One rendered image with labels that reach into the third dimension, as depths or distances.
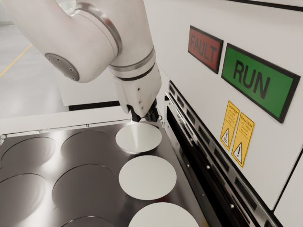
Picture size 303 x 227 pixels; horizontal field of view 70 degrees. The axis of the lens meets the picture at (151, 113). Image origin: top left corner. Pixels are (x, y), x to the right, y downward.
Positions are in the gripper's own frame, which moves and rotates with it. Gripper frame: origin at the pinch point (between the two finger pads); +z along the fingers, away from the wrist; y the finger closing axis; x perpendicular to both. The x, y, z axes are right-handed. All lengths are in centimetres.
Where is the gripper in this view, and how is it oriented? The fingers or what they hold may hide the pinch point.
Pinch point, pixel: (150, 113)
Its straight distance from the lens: 50.2
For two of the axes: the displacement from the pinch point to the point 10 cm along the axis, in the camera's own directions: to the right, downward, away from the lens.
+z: 2.0, 5.7, 7.9
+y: -4.2, 7.8, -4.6
